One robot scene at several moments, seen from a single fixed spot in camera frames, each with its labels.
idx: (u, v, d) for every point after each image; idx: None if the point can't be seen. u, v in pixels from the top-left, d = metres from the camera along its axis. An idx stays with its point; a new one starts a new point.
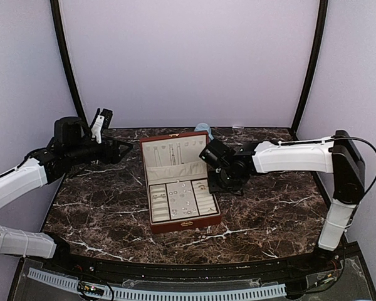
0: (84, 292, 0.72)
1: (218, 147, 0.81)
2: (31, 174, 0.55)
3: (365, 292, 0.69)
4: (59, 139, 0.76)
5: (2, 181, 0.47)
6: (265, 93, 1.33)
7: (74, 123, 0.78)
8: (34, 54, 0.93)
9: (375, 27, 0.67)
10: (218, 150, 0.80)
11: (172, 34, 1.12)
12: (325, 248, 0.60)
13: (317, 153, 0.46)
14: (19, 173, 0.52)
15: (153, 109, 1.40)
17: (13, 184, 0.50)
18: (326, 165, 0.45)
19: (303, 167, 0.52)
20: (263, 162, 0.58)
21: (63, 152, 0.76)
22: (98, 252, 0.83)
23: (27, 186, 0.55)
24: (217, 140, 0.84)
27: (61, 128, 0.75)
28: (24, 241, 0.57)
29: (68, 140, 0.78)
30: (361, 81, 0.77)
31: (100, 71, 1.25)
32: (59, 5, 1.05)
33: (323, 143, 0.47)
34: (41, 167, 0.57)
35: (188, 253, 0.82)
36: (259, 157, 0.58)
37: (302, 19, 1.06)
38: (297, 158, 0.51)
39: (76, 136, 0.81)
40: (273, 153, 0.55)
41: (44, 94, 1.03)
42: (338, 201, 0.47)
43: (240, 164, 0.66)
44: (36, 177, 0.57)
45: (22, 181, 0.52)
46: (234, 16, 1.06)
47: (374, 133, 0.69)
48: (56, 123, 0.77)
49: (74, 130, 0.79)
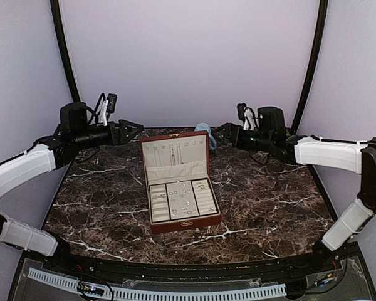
0: (84, 292, 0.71)
1: (277, 121, 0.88)
2: (39, 158, 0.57)
3: (365, 292, 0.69)
4: (66, 125, 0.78)
5: (10, 165, 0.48)
6: (265, 93, 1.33)
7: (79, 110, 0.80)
8: (34, 53, 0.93)
9: (375, 26, 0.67)
10: (272, 124, 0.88)
11: (171, 34, 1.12)
12: (326, 246, 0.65)
13: (348, 153, 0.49)
14: (28, 157, 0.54)
15: (153, 108, 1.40)
17: (20, 168, 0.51)
18: (355, 165, 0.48)
19: (336, 163, 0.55)
20: (302, 153, 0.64)
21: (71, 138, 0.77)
22: (98, 252, 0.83)
23: (36, 170, 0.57)
24: None
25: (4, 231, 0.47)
27: (66, 114, 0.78)
28: (27, 233, 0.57)
29: (74, 125, 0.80)
30: (361, 80, 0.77)
31: (100, 70, 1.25)
32: (59, 5, 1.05)
33: (358, 144, 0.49)
34: (49, 152, 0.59)
35: (188, 253, 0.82)
36: (299, 147, 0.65)
37: (302, 19, 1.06)
38: (331, 154, 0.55)
39: (82, 121, 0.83)
40: (312, 146, 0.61)
41: (44, 93, 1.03)
42: (359, 201, 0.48)
43: (282, 152, 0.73)
44: (44, 161, 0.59)
45: (30, 164, 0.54)
46: (233, 16, 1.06)
47: (374, 133, 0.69)
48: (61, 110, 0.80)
49: (79, 115, 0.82)
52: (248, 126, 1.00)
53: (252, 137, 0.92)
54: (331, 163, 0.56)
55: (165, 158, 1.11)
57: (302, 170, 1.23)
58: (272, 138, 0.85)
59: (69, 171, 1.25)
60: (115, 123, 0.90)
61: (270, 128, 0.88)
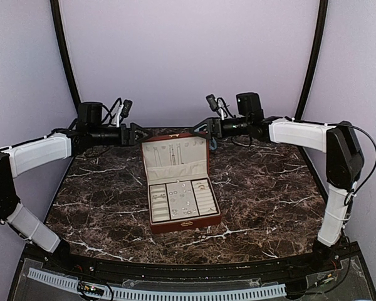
0: (84, 292, 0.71)
1: (254, 103, 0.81)
2: (57, 144, 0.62)
3: (365, 292, 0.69)
4: (84, 119, 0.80)
5: (30, 147, 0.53)
6: (265, 93, 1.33)
7: (97, 107, 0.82)
8: (34, 52, 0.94)
9: (374, 26, 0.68)
10: (252, 106, 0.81)
11: (172, 33, 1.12)
12: (324, 242, 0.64)
13: (317, 133, 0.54)
14: (47, 142, 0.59)
15: (153, 108, 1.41)
17: (40, 150, 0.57)
18: (321, 143, 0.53)
19: (304, 142, 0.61)
20: (276, 132, 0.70)
21: (86, 131, 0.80)
22: (98, 252, 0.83)
23: (54, 154, 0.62)
24: (257, 96, 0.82)
25: (15, 211, 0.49)
27: (84, 109, 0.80)
28: (36, 222, 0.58)
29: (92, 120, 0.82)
30: (361, 80, 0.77)
31: (100, 70, 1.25)
32: (59, 5, 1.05)
33: (325, 125, 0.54)
34: (67, 139, 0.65)
35: (188, 253, 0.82)
36: (274, 126, 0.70)
37: (302, 19, 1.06)
38: (302, 134, 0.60)
39: (98, 119, 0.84)
40: (286, 126, 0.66)
41: (44, 93, 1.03)
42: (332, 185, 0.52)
43: (259, 131, 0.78)
44: (61, 147, 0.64)
45: (49, 148, 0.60)
46: (234, 15, 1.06)
47: (374, 133, 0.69)
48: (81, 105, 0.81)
49: (97, 112, 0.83)
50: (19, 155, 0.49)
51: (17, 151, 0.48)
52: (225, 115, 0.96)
53: (234, 125, 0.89)
54: (301, 142, 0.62)
55: (165, 158, 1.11)
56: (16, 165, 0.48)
57: (302, 170, 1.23)
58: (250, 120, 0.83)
59: (69, 172, 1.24)
60: (126, 126, 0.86)
61: (247, 111, 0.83)
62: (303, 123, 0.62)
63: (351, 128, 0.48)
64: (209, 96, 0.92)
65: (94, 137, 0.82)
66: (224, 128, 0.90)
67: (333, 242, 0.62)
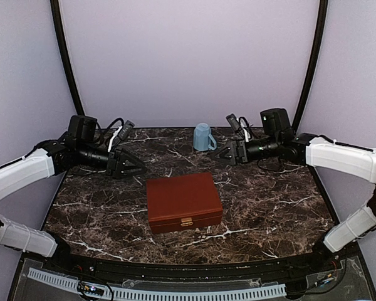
0: (84, 292, 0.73)
1: (282, 120, 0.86)
2: (39, 163, 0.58)
3: (364, 291, 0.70)
4: (74, 134, 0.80)
5: (7, 171, 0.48)
6: (266, 93, 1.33)
7: (90, 122, 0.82)
8: (37, 55, 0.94)
9: (375, 27, 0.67)
10: (281, 125, 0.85)
11: (171, 34, 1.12)
12: (328, 247, 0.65)
13: (363, 161, 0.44)
14: (27, 162, 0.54)
15: (153, 108, 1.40)
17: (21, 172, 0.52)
18: (369, 173, 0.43)
19: (351, 170, 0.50)
20: (312, 155, 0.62)
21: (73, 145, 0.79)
22: (98, 252, 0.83)
23: (36, 174, 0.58)
24: (285, 113, 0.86)
25: (0, 234, 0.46)
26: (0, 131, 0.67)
27: (76, 123, 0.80)
28: (26, 236, 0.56)
29: (83, 136, 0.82)
30: (361, 81, 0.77)
31: (100, 71, 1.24)
32: (59, 5, 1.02)
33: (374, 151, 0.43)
34: (49, 157, 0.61)
35: (188, 253, 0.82)
36: (310, 149, 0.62)
37: (303, 19, 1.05)
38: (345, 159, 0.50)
39: (89, 137, 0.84)
40: (324, 150, 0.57)
41: (46, 94, 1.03)
42: (369, 209, 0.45)
43: (292, 151, 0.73)
44: (43, 167, 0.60)
45: (31, 168, 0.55)
46: (234, 15, 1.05)
47: (374, 133, 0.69)
48: (73, 120, 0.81)
49: (88, 128, 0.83)
50: None
51: None
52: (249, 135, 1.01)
53: (259, 147, 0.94)
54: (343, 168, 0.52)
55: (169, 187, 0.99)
56: None
57: (302, 170, 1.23)
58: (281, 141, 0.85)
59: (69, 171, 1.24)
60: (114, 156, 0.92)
61: (277, 129, 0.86)
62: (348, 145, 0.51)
63: None
64: (230, 117, 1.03)
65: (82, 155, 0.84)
66: (249, 150, 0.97)
67: (336, 250, 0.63)
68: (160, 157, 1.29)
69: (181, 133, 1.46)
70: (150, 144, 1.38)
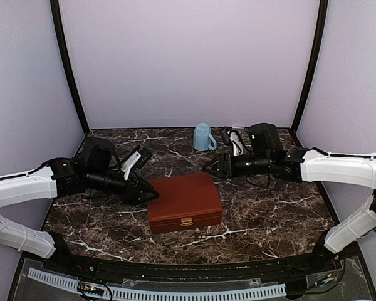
0: (84, 292, 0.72)
1: (271, 135, 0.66)
2: (39, 185, 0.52)
3: (365, 292, 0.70)
4: (85, 160, 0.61)
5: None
6: (265, 93, 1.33)
7: (105, 150, 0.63)
8: (39, 56, 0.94)
9: (375, 29, 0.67)
10: (271, 142, 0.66)
11: (171, 35, 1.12)
12: (329, 249, 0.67)
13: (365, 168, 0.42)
14: (20, 183, 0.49)
15: (153, 108, 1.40)
17: (14, 190, 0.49)
18: (373, 181, 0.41)
19: (347, 180, 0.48)
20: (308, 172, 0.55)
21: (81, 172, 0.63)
22: (98, 252, 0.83)
23: (34, 194, 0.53)
24: (270, 126, 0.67)
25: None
26: (0, 132, 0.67)
27: (90, 148, 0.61)
28: (21, 238, 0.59)
29: (94, 163, 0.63)
30: (361, 82, 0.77)
31: (100, 71, 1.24)
32: (59, 7, 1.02)
33: (372, 158, 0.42)
34: (50, 180, 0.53)
35: (188, 253, 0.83)
36: (305, 165, 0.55)
37: (304, 19, 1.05)
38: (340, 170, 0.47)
39: (103, 163, 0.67)
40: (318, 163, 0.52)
41: (47, 95, 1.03)
42: (372, 212, 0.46)
43: (286, 170, 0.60)
44: (45, 189, 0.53)
45: (26, 189, 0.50)
46: (234, 16, 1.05)
47: (374, 134, 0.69)
48: (86, 141, 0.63)
49: (103, 155, 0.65)
50: None
51: None
52: (239, 150, 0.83)
53: (247, 162, 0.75)
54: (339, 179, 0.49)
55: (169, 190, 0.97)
56: None
57: None
58: (272, 158, 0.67)
59: None
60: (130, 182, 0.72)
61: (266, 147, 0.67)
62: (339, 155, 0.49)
63: None
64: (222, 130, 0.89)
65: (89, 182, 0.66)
66: (235, 165, 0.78)
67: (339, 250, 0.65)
68: (160, 157, 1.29)
69: (181, 133, 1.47)
70: (150, 143, 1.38)
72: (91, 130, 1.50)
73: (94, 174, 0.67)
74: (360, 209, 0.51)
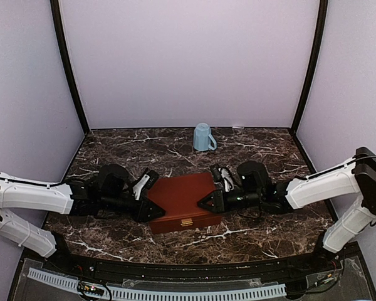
0: (84, 292, 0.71)
1: (263, 176, 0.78)
2: (59, 199, 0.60)
3: (364, 291, 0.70)
4: (99, 184, 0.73)
5: (24, 188, 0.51)
6: (265, 93, 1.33)
7: (119, 177, 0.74)
8: (39, 56, 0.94)
9: (375, 28, 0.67)
10: (262, 182, 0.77)
11: (172, 34, 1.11)
12: (328, 249, 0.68)
13: (341, 179, 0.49)
14: (49, 192, 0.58)
15: (153, 108, 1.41)
17: (39, 196, 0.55)
18: (355, 186, 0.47)
19: (335, 194, 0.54)
20: (298, 199, 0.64)
21: (97, 195, 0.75)
22: (98, 252, 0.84)
23: (48, 206, 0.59)
24: (262, 167, 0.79)
25: None
26: (0, 132, 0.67)
27: (104, 173, 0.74)
28: (24, 234, 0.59)
29: (108, 186, 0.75)
30: (361, 83, 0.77)
31: (100, 71, 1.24)
32: (59, 7, 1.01)
33: (345, 166, 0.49)
34: (69, 199, 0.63)
35: (188, 253, 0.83)
36: (292, 194, 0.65)
37: (304, 19, 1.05)
38: (324, 187, 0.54)
39: (116, 187, 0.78)
40: (303, 189, 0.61)
41: (46, 94, 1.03)
42: (365, 209, 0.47)
43: (276, 206, 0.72)
44: (61, 204, 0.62)
45: (47, 199, 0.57)
46: (235, 16, 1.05)
47: (373, 134, 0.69)
48: (103, 168, 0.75)
49: (114, 181, 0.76)
50: (11, 193, 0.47)
51: (10, 187, 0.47)
52: (229, 185, 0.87)
53: (238, 196, 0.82)
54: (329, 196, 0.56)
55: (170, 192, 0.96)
56: (2, 200, 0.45)
57: (302, 170, 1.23)
58: (262, 194, 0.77)
59: (69, 171, 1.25)
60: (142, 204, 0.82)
61: (259, 185, 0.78)
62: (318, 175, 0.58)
63: (370, 157, 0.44)
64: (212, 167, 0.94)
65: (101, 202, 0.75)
66: (227, 200, 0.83)
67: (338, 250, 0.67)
68: (160, 157, 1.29)
69: (181, 133, 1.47)
70: (150, 143, 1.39)
72: (91, 130, 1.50)
73: (108, 197, 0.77)
74: (353, 206, 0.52)
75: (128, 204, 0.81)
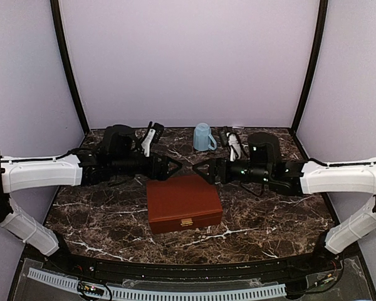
0: (84, 292, 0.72)
1: (275, 149, 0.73)
2: (67, 170, 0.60)
3: (364, 291, 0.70)
4: (106, 148, 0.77)
5: (29, 167, 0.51)
6: (265, 93, 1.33)
7: (125, 135, 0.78)
8: (39, 56, 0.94)
9: (375, 28, 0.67)
10: (273, 156, 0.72)
11: (171, 34, 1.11)
12: (331, 250, 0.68)
13: (365, 175, 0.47)
14: (56, 165, 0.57)
15: (153, 108, 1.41)
17: (46, 172, 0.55)
18: (375, 187, 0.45)
19: (351, 188, 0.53)
20: (311, 184, 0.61)
21: (106, 160, 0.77)
22: (98, 252, 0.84)
23: (59, 180, 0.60)
24: (276, 141, 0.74)
25: (5, 220, 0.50)
26: (0, 132, 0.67)
27: (111, 135, 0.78)
28: (31, 230, 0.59)
29: (116, 148, 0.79)
30: (361, 82, 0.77)
31: (99, 70, 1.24)
32: (59, 7, 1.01)
33: (371, 164, 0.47)
34: (78, 168, 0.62)
35: (188, 253, 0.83)
36: (307, 178, 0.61)
37: (304, 19, 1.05)
38: (344, 179, 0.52)
39: (123, 147, 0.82)
40: (321, 175, 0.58)
41: (46, 93, 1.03)
42: (375, 215, 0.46)
43: (286, 185, 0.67)
44: (71, 175, 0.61)
45: (54, 172, 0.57)
46: (235, 16, 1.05)
47: (374, 133, 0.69)
48: (108, 131, 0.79)
49: (122, 141, 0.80)
50: (15, 174, 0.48)
51: (15, 168, 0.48)
52: (235, 155, 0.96)
53: (243, 169, 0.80)
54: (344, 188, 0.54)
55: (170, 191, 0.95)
56: (9, 183, 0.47)
57: None
58: (272, 170, 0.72)
59: None
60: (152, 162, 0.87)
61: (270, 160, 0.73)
62: (339, 165, 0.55)
63: None
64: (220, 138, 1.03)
65: (111, 165, 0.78)
66: (230, 169, 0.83)
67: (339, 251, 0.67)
68: None
69: (181, 133, 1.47)
70: None
72: (91, 130, 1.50)
73: (118, 161, 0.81)
74: (363, 211, 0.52)
75: (140, 162, 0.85)
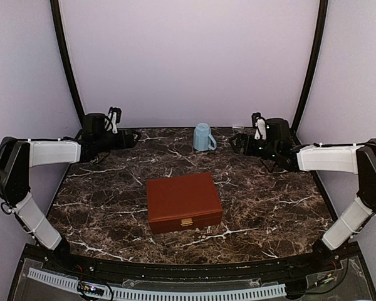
0: (84, 292, 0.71)
1: (285, 132, 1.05)
2: (70, 147, 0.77)
3: (365, 291, 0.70)
4: (88, 130, 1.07)
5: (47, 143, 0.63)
6: (265, 93, 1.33)
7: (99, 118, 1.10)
8: (39, 55, 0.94)
9: (375, 27, 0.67)
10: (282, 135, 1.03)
11: (171, 34, 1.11)
12: (326, 244, 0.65)
13: (345, 153, 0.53)
14: (62, 143, 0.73)
15: (153, 108, 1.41)
17: (56, 148, 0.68)
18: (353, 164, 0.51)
19: (336, 167, 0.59)
20: (304, 160, 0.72)
21: (91, 140, 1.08)
22: (98, 252, 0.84)
23: (63, 156, 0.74)
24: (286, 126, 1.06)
25: (26, 198, 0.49)
26: (0, 132, 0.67)
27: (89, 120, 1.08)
28: (40, 217, 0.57)
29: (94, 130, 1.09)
30: (361, 81, 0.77)
31: (99, 70, 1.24)
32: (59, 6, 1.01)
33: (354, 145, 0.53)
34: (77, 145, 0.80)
35: (188, 253, 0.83)
36: (301, 154, 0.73)
37: (304, 19, 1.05)
38: (331, 157, 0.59)
39: (99, 128, 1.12)
40: (312, 152, 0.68)
41: (46, 93, 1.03)
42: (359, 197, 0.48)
43: (287, 161, 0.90)
44: (71, 152, 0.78)
45: (63, 148, 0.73)
46: (234, 16, 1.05)
47: (374, 133, 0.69)
48: (87, 118, 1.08)
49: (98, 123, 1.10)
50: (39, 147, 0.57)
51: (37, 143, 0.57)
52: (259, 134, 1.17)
53: (261, 145, 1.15)
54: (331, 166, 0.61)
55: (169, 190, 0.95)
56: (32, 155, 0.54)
57: None
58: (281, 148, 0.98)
59: (69, 171, 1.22)
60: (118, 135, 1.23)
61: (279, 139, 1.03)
62: (329, 146, 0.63)
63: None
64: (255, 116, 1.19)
65: (95, 143, 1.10)
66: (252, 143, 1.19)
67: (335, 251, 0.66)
68: (160, 157, 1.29)
69: (181, 133, 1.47)
70: (150, 143, 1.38)
72: None
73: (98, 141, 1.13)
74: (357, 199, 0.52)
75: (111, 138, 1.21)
